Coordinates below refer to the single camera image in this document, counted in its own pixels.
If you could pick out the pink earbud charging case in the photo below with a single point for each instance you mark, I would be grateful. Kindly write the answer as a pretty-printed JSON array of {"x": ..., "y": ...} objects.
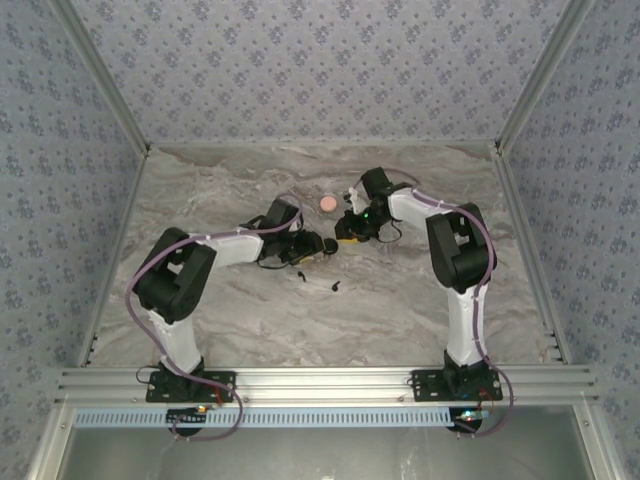
[{"x": 327, "y": 203}]

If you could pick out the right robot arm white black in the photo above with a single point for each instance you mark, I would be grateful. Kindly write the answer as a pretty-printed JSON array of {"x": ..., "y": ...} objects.
[{"x": 460, "y": 320}]

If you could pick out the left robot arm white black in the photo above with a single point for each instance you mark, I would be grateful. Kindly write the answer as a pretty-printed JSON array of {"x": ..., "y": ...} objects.
[{"x": 230, "y": 250}]

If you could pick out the controller board with LED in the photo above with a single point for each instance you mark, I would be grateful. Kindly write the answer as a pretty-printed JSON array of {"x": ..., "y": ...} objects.
[
  {"x": 467, "y": 416},
  {"x": 187, "y": 415}
]

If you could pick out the aluminium mounting rail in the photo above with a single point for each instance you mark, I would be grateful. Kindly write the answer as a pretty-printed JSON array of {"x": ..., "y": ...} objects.
[{"x": 320, "y": 385}]

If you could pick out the aluminium side rail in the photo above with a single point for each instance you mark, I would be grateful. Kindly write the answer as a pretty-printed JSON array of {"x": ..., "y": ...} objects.
[
  {"x": 515, "y": 195},
  {"x": 117, "y": 250}
]

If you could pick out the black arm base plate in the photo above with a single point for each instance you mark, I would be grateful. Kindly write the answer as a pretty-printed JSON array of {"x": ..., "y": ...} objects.
[
  {"x": 225, "y": 387},
  {"x": 425, "y": 387}
]

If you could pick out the aluminium frame post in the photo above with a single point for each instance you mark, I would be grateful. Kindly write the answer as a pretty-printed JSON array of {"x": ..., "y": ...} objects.
[
  {"x": 102, "y": 75},
  {"x": 540, "y": 75}
]

